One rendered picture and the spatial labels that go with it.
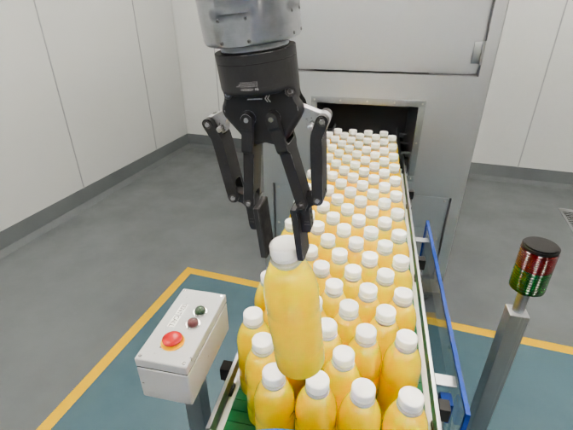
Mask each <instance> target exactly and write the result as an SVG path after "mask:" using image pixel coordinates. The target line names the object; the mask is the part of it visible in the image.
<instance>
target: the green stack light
mask: <svg viewBox="0 0 573 430"><path fill-rule="evenodd" d="M552 275H553V274H551V275H549V276H537V275H532V274H530V273H528V272H526V271H524V270H521V269H520V268H519V267H518V266H517V265H516V263H514V266H513V268H512V273H511V275H510V278H509V281H508V283H509V285H510V287H511V288H512V289H513V290H515V291H516V292H518V293H521V294H522V295H525V296H529V297H541V296H542V295H544V294H545V292H546V290H547V286H548V284H549V282H550V280H551V277H552Z"/></svg>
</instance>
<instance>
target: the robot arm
mask: <svg viewBox="0 0 573 430"><path fill-rule="evenodd" d="M195 2H196V7H197V11H198V16H199V19H200V27H201V31H202V35H203V39H204V43H205V45H206V46H207V47H210V48H214V49H220V50H219V51H217V52H216V53H215V54H214V55H215V59H216V63H217V71H218V76H219V80H220V85H221V89H222V91H223V94H224V102H223V110H221V111H219V112H214V113H212V114H211V115H209V116H208V117H207V118H205V119H204V120H203V121H202V126H203V127H204V129H205V131H206V133H207V134H208V136H209V137H210V139H211V140H212V143H213V147H214V149H215V153H216V156H217V162H218V164H219V168H220V171H221V174H222V177H223V182H224V185H225V189H226V192H227V195H228V198H229V200H230V201H231V202H234V203H235V202H237V201H238V202H240V203H242V204H244V205H245V207H246V210H247V216H248V220H249V225H250V227H251V229H252V230H257V234H258V244H259V249H260V254H261V258H267V257H268V255H269V244H270V242H271V241H272V240H273V239H274V238H273V232H272V226H271V220H270V214H269V203H268V196H261V198H260V199H259V197H260V195H261V194H262V193H263V192H261V189H260V188H261V156H262V144H263V143H264V142H267V143H271V144H274V145H275V149H276V152H277V154H279V155H280V157H281V161H282V164H283V166H284V169H285V173H286V177H287V180H288V182H289V185H290V188H291V191H292V195H293V198H294V200H295V201H294V203H293V205H292V208H291V210H290V213H291V220H292V230H293V235H294V241H295V247H296V253H297V258H298V261H304V259H305V257H306V254H307V252H308V250H309V247H310V244H309V237H308V233H310V231H311V229H312V226H313V224H314V219H313V211H312V206H320V205H321V204H322V203H323V201H324V199H325V196H326V194H327V128H328V126H329V124H330V121H331V118H332V116H333V112H332V110H331V109H330V108H327V107H326V108H323V109H322V110H320V109H318V108H315V107H312V106H310V105H307V102H306V100H305V98H304V96H303V94H302V92H301V90H300V83H299V74H298V58H297V48H296V42H294V41H291V40H289V38H294V37H296V36H297V35H299V34H300V33H301V31H302V22H301V13H300V0H195ZM302 117H304V118H305V120H306V127H307V129H308V130H309V131H311V135H310V171H311V190H310V186H309V184H308V180H307V177H306V175H305V171H304V167H303V163H302V160H301V158H300V154H299V151H298V146H297V138H296V135H295V131H294V129H295V127H296V126H297V124H298V122H299V121H300V119H301V118H302ZM230 123H231V124H232V125H233V126H234V128H235V129H236V130H237V131H238V132H239V133H240V134H241V151H242V153H243V177H242V174H241V171H240V165H239V161H238V158H237V154H236V151H235V147H234V141H233V138H232V135H231V132H230V129H229V127H230ZM243 178H244V181H243ZM260 192H261V193H260Z"/></svg>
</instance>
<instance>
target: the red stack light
mask: <svg viewBox="0 0 573 430"><path fill-rule="evenodd" d="M559 256H560V255H559ZM559 256H556V257H552V258H546V257H541V256H537V255H534V254H533V253H530V252H528V251H527V250H526V249H525V248H524V247H523V246H522V243H521V245H520V248H519V250H518V255H517V257H516V260H515V263H516V265H517V266H518V267H519V268H520V269H521V270H524V271H526V272H528V273H530V274H532V275H537V276H549V275H551V274H552V273H553V272H554V269H555V266H556V264H557V262H558V260H559Z"/></svg>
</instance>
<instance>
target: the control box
mask: <svg viewBox="0 0 573 430"><path fill-rule="evenodd" d="M226 301H227V300H226V295H225V294H220V293H208V292H203V291H197V290H191V289H185V288H184V289H183V290H182V291H181V293H180V294H179V295H178V297H177V299H176V300H175V301H174V303H173V304H172V306H171V308H170V309H169V310H168V311H167V312H166V314H165V316H164V317H163V318H162V320H161V321H160V323H159V324H158V326H157V327H156V329H155V330H154V331H153V332H152V334H151V335H150V337H149V338H148V340H147V341H146V343H145V344H144V346H143V347H142V349H141V350H140V351H139V352H138V354H137V355H136V357H135V361H136V366H137V370H138V373H139V376H140V380H141V383H142V390H143V393H144V395H146V396H150V397H154V398H162V399H166V400H170V401H175V402H179V403H184V404H193V403H194V400H195V399H196V397H197V395H198V393H199V391H200V388H201V386H202V384H203V382H204V380H205V378H206V376H207V374H208V371H209V369H210V367H211V365H212V363H213V361H214V359H215V357H216V355H217V352H218V350H219V348H220V346H221V344H222V343H223V340H224V337H225V335H226V333H227V332H228V330H229V320H228V312H227V304H226ZM183 304H184V305H183ZM199 305H202V306H204V307H205V313H204V314H202V315H196V314H195V313H194V309H195V308H196V307H197V306H199ZM184 306H186V307H184ZM181 307H182V309H180V308H181ZM183 309H184V310H183ZM180 310H182V311H180ZM178 312H179V313H178ZM181 313H182V314H181ZM180 314H181V315H180ZM176 316H179V318H178V317H176ZM191 317H196V318H197V319H198V321H199V324H198V325H197V326H196V327H193V328H190V327H189V326H188V325H187V322H188V319H189V318H191ZM173 318H174V319H176V320H174V319H173ZM171 321H174V322H171ZM170 323H171V324H172V325H170ZM169 325H170V326H169ZM171 331H178V332H180V333H181V334H182V341H181V342H180V343H179V344H177V345H176V346H165V345H164V344H163V343H162V338H163V336H164V335H165V334H167V333H169V332H171Z"/></svg>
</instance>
